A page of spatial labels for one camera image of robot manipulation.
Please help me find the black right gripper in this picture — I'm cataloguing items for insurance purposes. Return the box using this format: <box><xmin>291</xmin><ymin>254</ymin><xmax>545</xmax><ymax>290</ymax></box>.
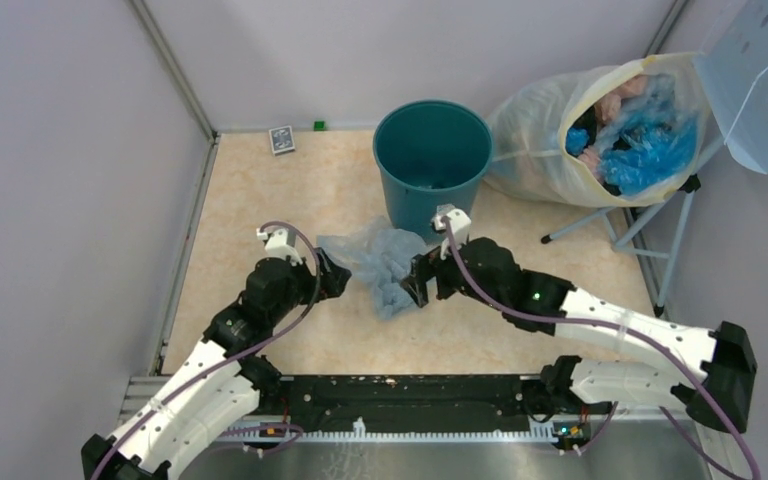
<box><xmin>399</xmin><ymin>230</ymin><xmax>505</xmax><ymax>311</ymax></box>

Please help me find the translucent blue trash bag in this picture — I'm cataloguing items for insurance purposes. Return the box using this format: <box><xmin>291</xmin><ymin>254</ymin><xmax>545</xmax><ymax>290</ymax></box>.
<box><xmin>316</xmin><ymin>216</ymin><xmax>428</xmax><ymax>320</ymax></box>

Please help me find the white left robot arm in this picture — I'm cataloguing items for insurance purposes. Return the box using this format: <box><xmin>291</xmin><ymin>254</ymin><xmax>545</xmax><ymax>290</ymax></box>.
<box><xmin>81</xmin><ymin>248</ymin><xmax>352</xmax><ymax>479</ymax></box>

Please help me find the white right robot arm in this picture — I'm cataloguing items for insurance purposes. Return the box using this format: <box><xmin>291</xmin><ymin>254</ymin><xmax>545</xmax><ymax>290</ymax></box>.
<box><xmin>399</xmin><ymin>238</ymin><xmax>758</xmax><ymax>433</ymax></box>

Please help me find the teal plastic trash bin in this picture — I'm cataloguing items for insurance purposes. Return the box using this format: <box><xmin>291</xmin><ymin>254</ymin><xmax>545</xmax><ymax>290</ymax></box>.
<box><xmin>372</xmin><ymin>100</ymin><xmax>494</xmax><ymax>244</ymax></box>

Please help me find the large translucent bag of trash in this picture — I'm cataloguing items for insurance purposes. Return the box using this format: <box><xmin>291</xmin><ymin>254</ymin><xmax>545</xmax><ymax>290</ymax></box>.
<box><xmin>485</xmin><ymin>52</ymin><xmax>711</xmax><ymax>208</ymax></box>

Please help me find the white perforated metal panel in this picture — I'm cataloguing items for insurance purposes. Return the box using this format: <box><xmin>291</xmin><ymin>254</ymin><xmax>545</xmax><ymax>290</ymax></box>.
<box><xmin>693</xmin><ymin>1</ymin><xmax>768</xmax><ymax>174</ymax></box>

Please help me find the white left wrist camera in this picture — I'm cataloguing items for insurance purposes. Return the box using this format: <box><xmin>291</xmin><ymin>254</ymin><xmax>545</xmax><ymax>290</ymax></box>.
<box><xmin>256</xmin><ymin>227</ymin><xmax>303</xmax><ymax>266</ymax></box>

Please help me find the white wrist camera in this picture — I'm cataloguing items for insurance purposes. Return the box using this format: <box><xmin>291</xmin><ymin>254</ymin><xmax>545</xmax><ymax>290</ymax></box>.
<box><xmin>431</xmin><ymin>204</ymin><xmax>472</xmax><ymax>260</ymax></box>
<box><xmin>256</xmin><ymin>227</ymin><xmax>303</xmax><ymax>266</ymax></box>

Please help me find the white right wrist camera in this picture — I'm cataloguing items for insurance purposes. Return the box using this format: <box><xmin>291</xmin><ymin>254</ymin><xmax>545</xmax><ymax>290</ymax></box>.
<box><xmin>431</xmin><ymin>204</ymin><xmax>472</xmax><ymax>260</ymax></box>

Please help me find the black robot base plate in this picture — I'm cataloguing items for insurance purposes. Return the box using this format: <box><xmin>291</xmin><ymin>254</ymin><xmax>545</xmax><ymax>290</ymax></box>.
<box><xmin>255</xmin><ymin>374</ymin><xmax>609</xmax><ymax>434</ymax></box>

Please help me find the white toothed cable rail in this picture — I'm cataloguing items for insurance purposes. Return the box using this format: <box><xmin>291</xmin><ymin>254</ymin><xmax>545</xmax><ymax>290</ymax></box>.
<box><xmin>217</xmin><ymin>419</ymin><xmax>558</xmax><ymax>445</ymax></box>

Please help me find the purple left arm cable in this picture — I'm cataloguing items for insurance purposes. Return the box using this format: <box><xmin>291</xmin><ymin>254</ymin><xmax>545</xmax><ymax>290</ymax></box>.
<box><xmin>89</xmin><ymin>220</ymin><xmax>322</xmax><ymax>480</ymax></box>

